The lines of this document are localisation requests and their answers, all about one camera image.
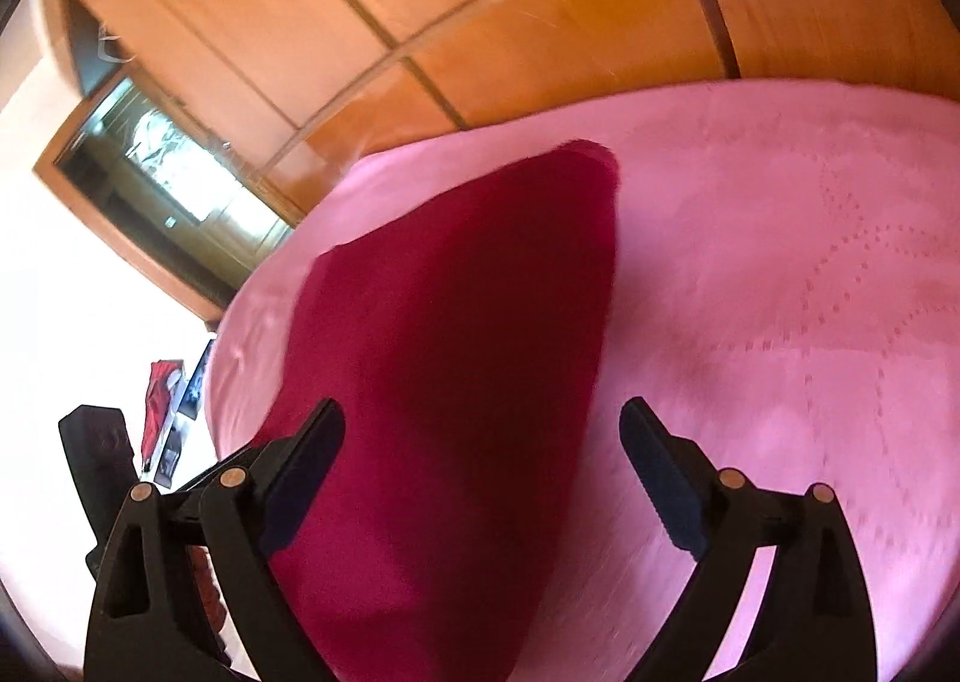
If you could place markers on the dark printed paper items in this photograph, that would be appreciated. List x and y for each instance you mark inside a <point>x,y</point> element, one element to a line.
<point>184,446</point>

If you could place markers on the wooden framed window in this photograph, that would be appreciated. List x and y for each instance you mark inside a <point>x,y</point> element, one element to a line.
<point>159,191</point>

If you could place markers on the red cloth on floor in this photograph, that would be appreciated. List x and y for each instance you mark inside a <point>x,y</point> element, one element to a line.
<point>164,377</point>

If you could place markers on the wooden panelled headboard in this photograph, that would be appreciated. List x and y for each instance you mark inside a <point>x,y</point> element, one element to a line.
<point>289,93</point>

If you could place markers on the pink bed sheet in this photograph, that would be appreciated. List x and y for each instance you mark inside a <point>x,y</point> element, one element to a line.
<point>785,293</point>

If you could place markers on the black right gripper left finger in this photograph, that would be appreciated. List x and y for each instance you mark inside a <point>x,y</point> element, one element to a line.
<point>148,622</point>

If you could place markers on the person's left hand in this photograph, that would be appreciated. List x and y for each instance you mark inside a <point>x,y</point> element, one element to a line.
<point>212,602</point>

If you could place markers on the dark red velvet garment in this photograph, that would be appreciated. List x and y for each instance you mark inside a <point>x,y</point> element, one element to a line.
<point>463,343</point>

